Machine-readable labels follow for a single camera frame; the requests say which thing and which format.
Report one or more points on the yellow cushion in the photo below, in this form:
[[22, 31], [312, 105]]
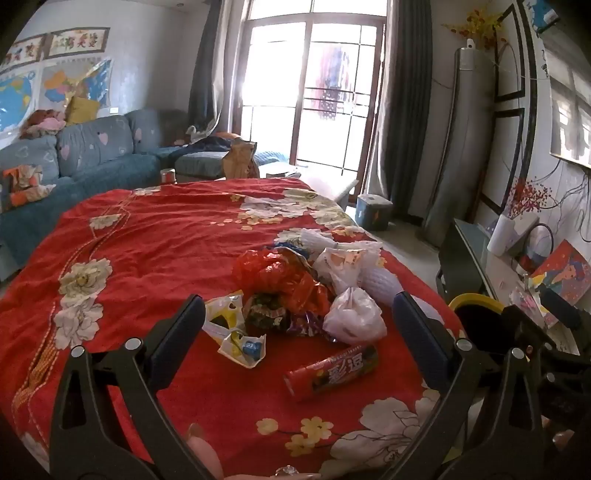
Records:
[[82, 110]]

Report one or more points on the white vase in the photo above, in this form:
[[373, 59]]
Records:
[[501, 235]]

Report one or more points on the brown framed glass door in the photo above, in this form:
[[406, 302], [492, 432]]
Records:
[[277, 92]]

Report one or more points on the clear bead organiser box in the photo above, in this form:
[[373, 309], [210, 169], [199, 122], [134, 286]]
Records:
[[524, 300]]

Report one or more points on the red floral blanket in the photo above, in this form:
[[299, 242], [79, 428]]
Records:
[[161, 258]]

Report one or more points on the blue storage stool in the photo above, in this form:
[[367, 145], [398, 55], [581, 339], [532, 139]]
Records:
[[374, 214]]

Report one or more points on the small white camera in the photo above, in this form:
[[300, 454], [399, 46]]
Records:
[[469, 45]]

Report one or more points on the red candy tube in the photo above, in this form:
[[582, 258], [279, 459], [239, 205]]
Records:
[[328, 374]]

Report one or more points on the white bag with orange print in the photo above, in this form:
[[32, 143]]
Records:
[[341, 267]]

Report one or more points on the colourful painting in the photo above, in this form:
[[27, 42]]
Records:
[[561, 270]]

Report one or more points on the torn white wrapper blue print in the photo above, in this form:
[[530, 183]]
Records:
[[240, 353]]

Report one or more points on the hanging laundry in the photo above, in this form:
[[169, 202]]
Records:
[[332, 87]]

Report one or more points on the wall television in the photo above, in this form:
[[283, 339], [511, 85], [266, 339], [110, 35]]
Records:
[[572, 115]]

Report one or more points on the red plastic bag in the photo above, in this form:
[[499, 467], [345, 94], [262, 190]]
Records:
[[272, 272]]

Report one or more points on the green snack packet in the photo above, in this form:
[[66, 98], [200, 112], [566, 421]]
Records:
[[265, 314]]

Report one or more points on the blue sofa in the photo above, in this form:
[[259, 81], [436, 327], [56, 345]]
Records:
[[92, 152]]

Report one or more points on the knotted white plastic bag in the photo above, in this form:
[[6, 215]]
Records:
[[353, 318]]

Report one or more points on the dark grey curtain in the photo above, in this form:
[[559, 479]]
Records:
[[408, 101], [207, 78]]

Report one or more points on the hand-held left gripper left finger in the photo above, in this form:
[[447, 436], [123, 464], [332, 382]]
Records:
[[180, 332]]

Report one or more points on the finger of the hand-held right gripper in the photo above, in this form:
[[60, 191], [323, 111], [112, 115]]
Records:
[[561, 308], [528, 330]]

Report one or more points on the red can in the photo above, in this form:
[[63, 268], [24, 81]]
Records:
[[167, 177]]

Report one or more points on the white and yellow wrapper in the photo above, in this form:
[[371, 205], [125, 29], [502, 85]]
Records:
[[221, 314]]

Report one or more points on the dark television cabinet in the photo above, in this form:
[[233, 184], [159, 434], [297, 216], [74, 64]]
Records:
[[466, 249]]

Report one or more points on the orange patterned cloth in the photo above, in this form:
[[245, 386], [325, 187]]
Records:
[[25, 184]]

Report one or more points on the world map poster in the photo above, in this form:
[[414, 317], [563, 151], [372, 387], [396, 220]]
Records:
[[16, 99]]

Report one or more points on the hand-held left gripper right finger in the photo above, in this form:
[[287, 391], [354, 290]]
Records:
[[420, 332]]

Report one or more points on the person's left hand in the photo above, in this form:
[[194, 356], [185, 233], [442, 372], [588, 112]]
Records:
[[217, 464]]

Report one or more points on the grey tower air conditioner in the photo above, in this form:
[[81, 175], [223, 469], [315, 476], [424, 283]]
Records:
[[461, 138]]

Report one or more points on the red berry branches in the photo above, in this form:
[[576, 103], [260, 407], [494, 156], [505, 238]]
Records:
[[526, 196]]

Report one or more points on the small pink toy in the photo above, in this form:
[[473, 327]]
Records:
[[304, 325]]

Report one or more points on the grey coffee table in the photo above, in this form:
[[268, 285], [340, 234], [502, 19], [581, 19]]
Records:
[[323, 182]]

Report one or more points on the framed calligraphy picture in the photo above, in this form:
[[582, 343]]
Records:
[[78, 42], [23, 51]]

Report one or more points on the brown paper bag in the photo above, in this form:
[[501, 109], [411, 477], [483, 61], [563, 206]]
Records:
[[240, 161]]

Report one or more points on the country map poster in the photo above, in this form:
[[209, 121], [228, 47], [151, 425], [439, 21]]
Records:
[[74, 85]]

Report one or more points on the yellow rimmed black bin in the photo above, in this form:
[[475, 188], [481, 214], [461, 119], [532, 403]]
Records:
[[475, 300]]

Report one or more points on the pile of clothes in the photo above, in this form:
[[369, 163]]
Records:
[[44, 122]]

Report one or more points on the yellow artificial flowers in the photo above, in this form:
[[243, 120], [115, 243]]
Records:
[[480, 21]]

